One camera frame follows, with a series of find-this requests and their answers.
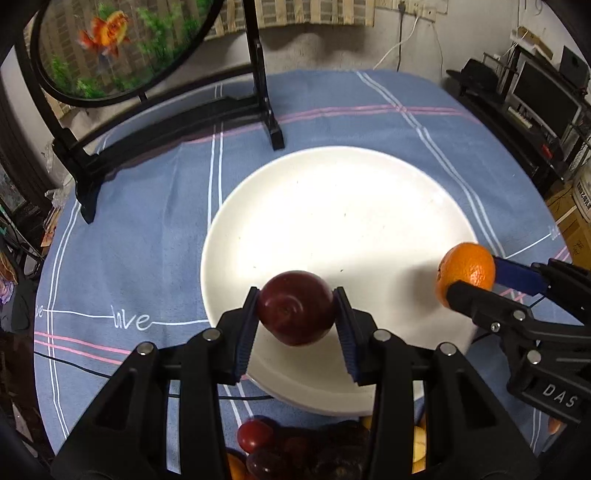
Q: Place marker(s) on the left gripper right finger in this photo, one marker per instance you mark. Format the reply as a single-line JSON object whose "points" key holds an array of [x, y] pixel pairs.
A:
{"points": [[469, 433]]}

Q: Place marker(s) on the black hat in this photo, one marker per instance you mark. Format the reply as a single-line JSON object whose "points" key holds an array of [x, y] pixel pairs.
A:
{"points": [[475, 76]]}

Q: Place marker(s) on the beige checked curtain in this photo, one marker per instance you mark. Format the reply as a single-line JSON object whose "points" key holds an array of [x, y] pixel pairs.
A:
{"points": [[280, 13]]}

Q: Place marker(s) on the blue plaid tablecloth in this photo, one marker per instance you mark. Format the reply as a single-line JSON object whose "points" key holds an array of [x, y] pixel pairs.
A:
{"points": [[133, 274]]}

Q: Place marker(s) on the white bucket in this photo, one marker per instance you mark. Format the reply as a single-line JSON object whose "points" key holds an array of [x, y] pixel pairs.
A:
{"points": [[581, 191]]}

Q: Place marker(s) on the pale yellow fruit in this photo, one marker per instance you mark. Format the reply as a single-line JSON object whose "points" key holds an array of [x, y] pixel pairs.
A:
{"points": [[419, 450]]}

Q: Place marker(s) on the black desk shelf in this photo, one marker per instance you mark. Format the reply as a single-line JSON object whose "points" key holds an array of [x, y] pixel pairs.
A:
{"points": [[548, 162]]}

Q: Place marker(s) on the dark red apple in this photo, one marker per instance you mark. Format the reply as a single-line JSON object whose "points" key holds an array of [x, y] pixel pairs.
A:
{"points": [[297, 307]]}

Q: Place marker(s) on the red tomato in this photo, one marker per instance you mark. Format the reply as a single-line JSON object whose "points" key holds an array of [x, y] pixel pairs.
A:
{"points": [[254, 433]]}

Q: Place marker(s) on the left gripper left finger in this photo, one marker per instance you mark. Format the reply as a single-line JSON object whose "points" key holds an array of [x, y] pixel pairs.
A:
{"points": [[122, 433]]}

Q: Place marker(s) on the computer monitor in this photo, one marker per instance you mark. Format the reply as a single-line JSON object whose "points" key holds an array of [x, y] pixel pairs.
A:
{"points": [[545, 99]]}

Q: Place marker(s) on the wall power sockets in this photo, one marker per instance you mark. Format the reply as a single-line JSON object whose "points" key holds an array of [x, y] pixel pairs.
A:
{"points": [[427, 9]]}

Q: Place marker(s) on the goldfish screen black stand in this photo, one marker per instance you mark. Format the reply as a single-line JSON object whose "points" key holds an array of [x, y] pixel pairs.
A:
{"points": [[91, 66]]}

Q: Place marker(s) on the large orange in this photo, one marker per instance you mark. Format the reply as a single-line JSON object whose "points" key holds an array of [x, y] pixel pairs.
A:
{"points": [[469, 262]]}

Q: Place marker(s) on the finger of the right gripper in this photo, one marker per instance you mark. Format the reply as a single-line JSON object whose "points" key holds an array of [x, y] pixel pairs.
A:
{"points": [[491, 312], [564, 284]]}

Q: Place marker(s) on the white round plate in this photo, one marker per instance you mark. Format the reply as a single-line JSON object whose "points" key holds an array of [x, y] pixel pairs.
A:
{"points": [[362, 220]]}

